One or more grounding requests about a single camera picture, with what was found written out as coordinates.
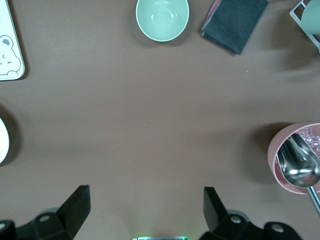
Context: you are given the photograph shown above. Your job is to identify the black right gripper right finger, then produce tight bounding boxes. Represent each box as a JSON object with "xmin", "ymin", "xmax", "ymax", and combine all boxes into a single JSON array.
[{"xmin": 199, "ymin": 186, "xmax": 266, "ymax": 240}]

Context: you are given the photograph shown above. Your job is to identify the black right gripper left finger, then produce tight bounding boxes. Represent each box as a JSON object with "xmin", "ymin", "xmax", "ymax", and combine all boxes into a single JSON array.
[{"xmin": 16, "ymin": 184, "xmax": 91, "ymax": 240}]

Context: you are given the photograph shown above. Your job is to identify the white round plate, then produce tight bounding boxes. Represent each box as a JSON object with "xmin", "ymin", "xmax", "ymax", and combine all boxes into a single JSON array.
[{"xmin": 0, "ymin": 116, "xmax": 11, "ymax": 165}]

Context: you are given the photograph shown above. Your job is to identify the pink bowl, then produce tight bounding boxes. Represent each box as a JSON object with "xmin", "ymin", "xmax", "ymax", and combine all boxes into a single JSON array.
[{"xmin": 267, "ymin": 122, "xmax": 320, "ymax": 195}]

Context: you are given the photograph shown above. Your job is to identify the metal scoop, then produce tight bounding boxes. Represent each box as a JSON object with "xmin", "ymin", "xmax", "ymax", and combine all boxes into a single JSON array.
[{"xmin": 276, "ymin": 132, "xmax": 320, "ymax": 219}]

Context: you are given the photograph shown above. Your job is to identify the clear ice pieces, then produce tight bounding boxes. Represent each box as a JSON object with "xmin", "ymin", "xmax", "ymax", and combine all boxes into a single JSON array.
[{"xmin": 298, "ymin": 126, "xmax": 320, "ymax": 152}]

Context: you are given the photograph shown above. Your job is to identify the cream tray with bear print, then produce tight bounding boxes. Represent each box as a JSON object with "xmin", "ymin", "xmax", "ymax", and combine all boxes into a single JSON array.
[{"xmin": 0, "ymin": 0, "xmax": 26, "ymax": 82}]

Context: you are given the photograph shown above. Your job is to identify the dark grey folded cloth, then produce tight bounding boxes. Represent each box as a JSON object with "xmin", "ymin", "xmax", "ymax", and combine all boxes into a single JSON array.
[{"xmin": 201, "ymin": 0, "xmax": 270, "ymax": 56}]

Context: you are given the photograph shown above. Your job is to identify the pale green bowl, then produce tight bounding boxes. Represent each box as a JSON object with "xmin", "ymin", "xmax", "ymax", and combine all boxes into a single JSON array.
[{"xmin": 135, "ymin": 0, "xmax": 190, "ymax": 42}]

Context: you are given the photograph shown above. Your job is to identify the pale green cup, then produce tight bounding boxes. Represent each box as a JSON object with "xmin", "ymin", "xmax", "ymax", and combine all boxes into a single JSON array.
[{"xmin": 300, "ymin": 0, "xmax": 320, "ymax": 35}]

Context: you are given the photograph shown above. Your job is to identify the white wire cup rack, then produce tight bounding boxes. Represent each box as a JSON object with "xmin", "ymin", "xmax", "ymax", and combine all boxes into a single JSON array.
[{"xmin": 289, "ymin": 0, "xmax": 320, "ymax": 55}]

